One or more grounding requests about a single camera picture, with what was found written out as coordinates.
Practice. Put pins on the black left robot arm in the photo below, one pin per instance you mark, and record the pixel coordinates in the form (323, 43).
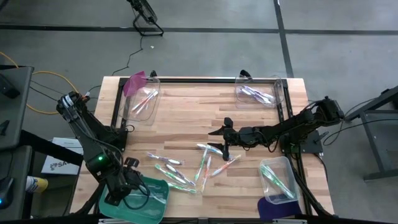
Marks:
(93, 146)

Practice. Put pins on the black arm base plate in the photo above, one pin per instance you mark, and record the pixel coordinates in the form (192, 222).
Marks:
(121, 138)
(314, 144)

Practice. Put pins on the green toothbrush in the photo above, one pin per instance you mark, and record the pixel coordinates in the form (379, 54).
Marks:
(170, 174)
(268, 171)
(284, 189)
(201, 163)
(182, 188)

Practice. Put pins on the black computer mouse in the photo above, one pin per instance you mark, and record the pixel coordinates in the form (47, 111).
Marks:
(6, 189)

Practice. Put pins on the teal plastic bin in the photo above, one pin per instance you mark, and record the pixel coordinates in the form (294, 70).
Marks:
(158, 211)

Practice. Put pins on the black clamp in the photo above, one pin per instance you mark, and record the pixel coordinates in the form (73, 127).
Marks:
(152, 73)
(245, 73)

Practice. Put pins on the black diagonal bar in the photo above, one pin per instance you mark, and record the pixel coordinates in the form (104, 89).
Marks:
(46, 146)

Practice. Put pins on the pink paper sheet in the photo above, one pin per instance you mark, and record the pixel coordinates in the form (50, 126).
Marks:
(133, 84)

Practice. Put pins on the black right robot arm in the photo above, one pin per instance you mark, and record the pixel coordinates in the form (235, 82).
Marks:
(298, 124)

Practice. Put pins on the blue toothbrush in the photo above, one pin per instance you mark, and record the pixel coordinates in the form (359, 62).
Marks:
(155, 197)
(208, 147)

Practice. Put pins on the purple toothbrush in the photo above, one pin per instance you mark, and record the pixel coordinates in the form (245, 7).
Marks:
(253, 97)
(164, 158)
(185, 179)
(258, 93)

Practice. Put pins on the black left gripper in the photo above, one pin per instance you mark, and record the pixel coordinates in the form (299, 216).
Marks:
(124, 182)

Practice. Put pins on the small clear plastic tub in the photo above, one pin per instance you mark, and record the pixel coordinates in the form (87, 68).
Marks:
(273, 161)

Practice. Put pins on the dark grey desk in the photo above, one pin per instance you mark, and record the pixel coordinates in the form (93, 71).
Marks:
(18, 161)

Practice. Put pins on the black rig strut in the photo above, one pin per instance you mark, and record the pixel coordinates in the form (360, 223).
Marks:
(90, 202)
(312, 194)

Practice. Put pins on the dark purple paper sheet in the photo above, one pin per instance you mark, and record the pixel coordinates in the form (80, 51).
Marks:
(273, 213)

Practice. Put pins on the white printed box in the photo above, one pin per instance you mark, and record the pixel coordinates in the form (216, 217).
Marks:
(62, 161)

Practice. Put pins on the clear plastic bin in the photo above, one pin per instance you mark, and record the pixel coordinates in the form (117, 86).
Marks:
(270, 82)
(155, 84)

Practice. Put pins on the black table frame rail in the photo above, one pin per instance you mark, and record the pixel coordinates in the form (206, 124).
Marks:
(202, 80)

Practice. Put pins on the dark grey table frame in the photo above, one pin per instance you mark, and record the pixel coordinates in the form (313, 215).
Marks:
(373, 144)

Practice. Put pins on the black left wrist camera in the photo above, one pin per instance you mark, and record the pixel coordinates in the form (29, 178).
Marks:
(132, 161)

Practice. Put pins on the yellow and white can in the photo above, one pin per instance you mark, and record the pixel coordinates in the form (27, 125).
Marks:
(37, 184)

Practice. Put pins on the small black desk object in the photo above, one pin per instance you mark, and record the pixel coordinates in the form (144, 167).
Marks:
(3, 127)

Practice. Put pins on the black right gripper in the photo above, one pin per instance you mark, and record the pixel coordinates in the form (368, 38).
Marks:
(242, 137)

